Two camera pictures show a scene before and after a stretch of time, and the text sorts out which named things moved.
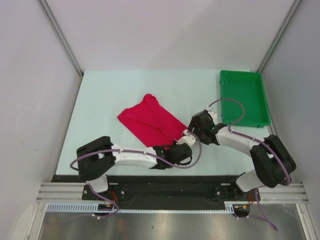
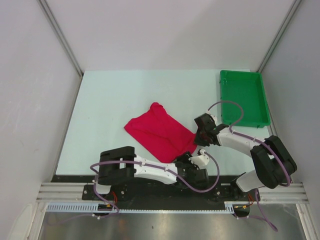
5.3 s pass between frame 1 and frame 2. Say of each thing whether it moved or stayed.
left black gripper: moved
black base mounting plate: stayed
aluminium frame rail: stayed
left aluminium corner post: stayed
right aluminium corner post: stayed
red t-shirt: moved
